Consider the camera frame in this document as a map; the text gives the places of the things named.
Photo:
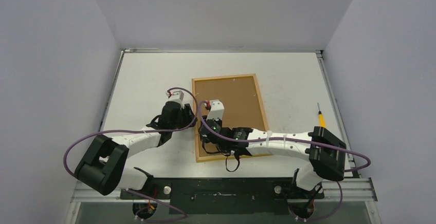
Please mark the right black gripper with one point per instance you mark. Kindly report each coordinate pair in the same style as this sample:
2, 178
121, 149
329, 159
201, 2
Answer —
205, 131

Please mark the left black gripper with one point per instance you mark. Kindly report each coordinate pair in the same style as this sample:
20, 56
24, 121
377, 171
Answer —
186, 111

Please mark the yellow wooden photo frame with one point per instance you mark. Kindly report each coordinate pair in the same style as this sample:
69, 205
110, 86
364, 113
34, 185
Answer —
241, 98

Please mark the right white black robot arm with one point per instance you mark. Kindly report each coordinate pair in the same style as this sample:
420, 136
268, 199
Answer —
324, 154

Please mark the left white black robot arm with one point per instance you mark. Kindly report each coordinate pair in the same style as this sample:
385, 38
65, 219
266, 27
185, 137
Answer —
102, 166

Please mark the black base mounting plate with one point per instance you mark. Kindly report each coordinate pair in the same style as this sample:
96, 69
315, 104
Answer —
230, 195

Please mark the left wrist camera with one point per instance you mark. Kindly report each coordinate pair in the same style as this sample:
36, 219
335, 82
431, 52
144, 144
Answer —
176, 96

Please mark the yellow handled screwdriver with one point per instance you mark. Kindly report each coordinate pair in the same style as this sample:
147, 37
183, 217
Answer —
320, 116

